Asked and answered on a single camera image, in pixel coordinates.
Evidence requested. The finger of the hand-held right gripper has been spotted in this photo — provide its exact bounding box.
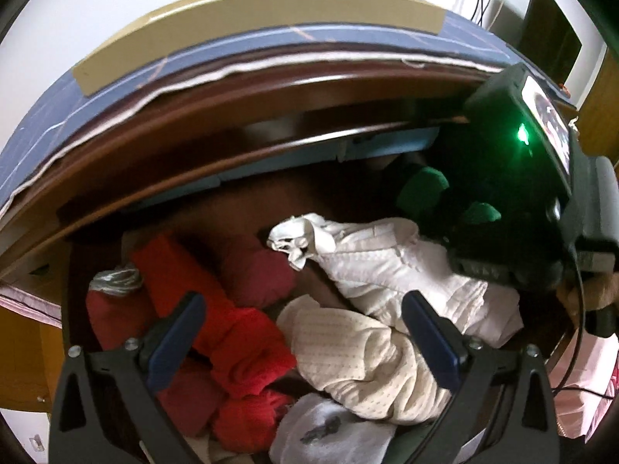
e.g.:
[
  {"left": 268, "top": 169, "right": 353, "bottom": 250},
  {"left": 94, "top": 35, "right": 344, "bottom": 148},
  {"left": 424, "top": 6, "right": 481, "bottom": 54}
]
[{"left": 424, "top": 122, "right": 504, "bottom": 251}]

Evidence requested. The pinkish red underwear grey waistband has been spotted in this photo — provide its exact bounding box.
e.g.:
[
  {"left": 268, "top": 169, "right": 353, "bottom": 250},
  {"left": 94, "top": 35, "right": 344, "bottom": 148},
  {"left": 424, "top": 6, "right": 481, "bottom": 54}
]
[{"left": 86, "top": 265, "right": 228, "bottom": 440}]

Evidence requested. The person's pink clothing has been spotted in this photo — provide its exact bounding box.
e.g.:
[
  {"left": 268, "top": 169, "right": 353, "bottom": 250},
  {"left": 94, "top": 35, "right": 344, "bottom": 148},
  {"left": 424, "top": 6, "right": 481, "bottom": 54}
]
[{"left": 551, "top": 329, "right": 619, "bottom": 440}]

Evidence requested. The dark red sock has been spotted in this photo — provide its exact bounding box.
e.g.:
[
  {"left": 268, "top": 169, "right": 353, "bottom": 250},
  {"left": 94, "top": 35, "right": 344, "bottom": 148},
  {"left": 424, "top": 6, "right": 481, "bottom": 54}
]
[{"left": 220, "top": 234, "right": 297, "bottom": 309}]

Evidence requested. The beige dotted underwear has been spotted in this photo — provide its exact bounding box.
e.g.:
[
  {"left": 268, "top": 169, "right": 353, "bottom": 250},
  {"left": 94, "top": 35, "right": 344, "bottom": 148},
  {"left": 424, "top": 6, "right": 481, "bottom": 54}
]
[{"left": 277, "top": 296, "right": 453, "bottom": 423}]

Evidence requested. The person's right hand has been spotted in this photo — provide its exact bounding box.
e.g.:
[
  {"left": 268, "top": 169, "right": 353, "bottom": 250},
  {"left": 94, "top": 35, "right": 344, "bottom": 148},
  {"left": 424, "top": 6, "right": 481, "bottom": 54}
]
[{"left": 556, "top": 271, "right": 619, "bottom": 322}]

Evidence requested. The grey wall cable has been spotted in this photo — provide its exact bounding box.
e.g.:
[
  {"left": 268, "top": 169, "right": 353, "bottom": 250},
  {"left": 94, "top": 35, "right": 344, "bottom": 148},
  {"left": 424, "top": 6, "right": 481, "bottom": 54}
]
[{"left": 486, "top": 0, "right": 506, "bottom": 29}]

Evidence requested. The green underwear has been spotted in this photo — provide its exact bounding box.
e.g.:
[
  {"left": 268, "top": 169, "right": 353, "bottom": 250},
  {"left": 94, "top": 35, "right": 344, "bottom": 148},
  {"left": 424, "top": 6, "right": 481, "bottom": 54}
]
[{"left": 397, "top": 165, "right": 502, "bottom": 227}]

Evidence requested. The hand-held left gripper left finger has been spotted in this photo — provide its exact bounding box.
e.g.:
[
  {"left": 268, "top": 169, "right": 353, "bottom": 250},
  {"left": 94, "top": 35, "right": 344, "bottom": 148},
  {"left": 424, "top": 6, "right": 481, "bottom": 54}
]
[{"left": 48, "top": 291, "right": 209, "bottom": 464}]

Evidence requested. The shallow cardboard box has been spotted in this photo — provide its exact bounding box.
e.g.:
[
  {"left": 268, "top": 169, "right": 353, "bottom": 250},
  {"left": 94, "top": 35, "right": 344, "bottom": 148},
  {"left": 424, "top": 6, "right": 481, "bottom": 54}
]
[{"left": 72, "top": 0, "right": 446, "bottom": 97}]

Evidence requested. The bright red sock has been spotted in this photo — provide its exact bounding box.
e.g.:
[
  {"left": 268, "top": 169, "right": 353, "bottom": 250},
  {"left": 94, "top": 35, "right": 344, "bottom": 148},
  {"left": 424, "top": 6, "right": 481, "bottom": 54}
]
[{"left": 130, "top": 232, "right": 298, "bottom": 445}]

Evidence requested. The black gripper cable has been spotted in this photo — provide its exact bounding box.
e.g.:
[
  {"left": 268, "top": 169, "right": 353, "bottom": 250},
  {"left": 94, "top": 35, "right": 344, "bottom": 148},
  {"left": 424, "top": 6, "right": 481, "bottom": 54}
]
[{"left": 549, "top": 242, "right": 615, "bottom": 399}]

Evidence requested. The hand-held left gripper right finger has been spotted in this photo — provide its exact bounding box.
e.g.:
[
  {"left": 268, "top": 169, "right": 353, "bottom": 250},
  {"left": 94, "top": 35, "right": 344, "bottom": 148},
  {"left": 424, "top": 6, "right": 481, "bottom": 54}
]
[{"left": 401, "top": 290, "right": 557, "bottom": 464}]

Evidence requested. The black flat panel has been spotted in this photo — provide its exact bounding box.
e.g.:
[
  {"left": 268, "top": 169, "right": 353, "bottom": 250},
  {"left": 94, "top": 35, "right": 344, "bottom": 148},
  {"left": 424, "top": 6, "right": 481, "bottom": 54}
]
[{"left": 521, "top": 0, "right": 583, "bottom": 80}]

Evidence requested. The wooden cabinet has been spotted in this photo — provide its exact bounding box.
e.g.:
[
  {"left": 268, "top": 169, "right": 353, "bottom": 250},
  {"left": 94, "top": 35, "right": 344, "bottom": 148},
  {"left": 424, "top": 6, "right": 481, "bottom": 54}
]
[{"left": 0, "top": 309, "right": 68, "bottom": 414}]

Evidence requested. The blue plaid tablecloth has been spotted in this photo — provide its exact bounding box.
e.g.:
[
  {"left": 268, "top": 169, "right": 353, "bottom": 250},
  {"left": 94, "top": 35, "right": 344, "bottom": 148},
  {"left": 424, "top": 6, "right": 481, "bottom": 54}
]
[{"left": 0, "top": 9, "right": 578, "bottom": 223}]

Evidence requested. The white ribbed underwear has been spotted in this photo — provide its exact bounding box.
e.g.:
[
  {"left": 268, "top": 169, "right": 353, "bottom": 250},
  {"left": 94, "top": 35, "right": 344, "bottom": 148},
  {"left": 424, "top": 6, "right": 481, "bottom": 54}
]
[{"left": 267, "top": 213, "right": 524, "bottom": 349}]

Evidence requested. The pink underlay cloth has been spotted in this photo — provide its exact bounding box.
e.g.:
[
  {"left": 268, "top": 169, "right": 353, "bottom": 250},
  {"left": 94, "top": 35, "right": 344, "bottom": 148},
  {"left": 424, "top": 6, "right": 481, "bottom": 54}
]
[{"left": 0, "top": 284, "right": 63, "bottom": 329}]

